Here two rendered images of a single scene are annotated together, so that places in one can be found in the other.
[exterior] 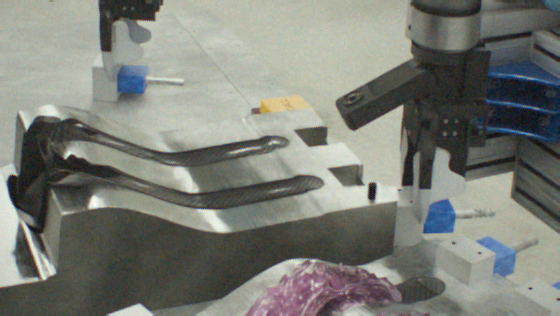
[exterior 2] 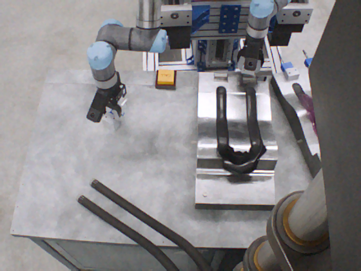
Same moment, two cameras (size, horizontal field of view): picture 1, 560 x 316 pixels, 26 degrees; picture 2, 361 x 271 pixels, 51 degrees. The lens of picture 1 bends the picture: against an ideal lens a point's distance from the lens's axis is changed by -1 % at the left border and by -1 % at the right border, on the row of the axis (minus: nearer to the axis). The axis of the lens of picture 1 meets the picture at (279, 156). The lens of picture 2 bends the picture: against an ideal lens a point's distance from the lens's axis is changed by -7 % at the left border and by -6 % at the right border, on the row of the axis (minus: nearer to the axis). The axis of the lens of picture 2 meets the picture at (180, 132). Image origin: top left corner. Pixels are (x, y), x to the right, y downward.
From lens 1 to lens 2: 1.51 m
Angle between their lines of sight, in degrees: 55
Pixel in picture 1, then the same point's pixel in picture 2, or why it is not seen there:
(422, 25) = (262, 33)
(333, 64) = not seen: outside the picture
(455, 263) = (294, 76)
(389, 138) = not seen: outside the picture
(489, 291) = (302, 75)
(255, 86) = (127, 78)
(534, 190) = (200, 34)
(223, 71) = not seen: hidden behind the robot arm
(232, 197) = (249, 113)
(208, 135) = (207, 106)
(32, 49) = (55, 140)
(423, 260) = (284, 82)
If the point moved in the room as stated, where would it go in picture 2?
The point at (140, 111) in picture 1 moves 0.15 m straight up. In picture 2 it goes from (132, 119) to (127, 96)
